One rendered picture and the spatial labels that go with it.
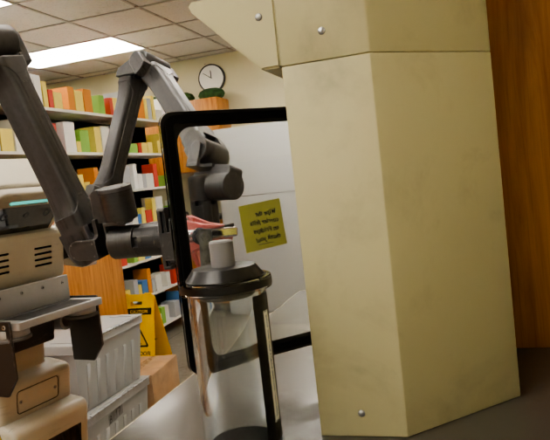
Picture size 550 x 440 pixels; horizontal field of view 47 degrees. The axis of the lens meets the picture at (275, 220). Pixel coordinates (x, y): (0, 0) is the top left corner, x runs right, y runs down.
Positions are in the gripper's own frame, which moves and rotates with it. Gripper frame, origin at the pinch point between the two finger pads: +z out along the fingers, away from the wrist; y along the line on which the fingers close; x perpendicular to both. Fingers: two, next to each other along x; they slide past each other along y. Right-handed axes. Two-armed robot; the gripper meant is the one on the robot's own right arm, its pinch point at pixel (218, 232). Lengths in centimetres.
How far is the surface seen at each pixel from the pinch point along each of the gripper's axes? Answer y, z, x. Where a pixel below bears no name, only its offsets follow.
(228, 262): -1.5, 12.8, -28.7
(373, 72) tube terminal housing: 18.4, 30.4, -19.2
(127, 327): -55, -130, 176
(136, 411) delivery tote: -99, -133, 179
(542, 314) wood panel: -21, 49, 18
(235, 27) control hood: 26.8, 14.0, -19.4
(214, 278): -2.8, 12.3, -31.9
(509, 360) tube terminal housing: -20.9, 42.6, -6.2
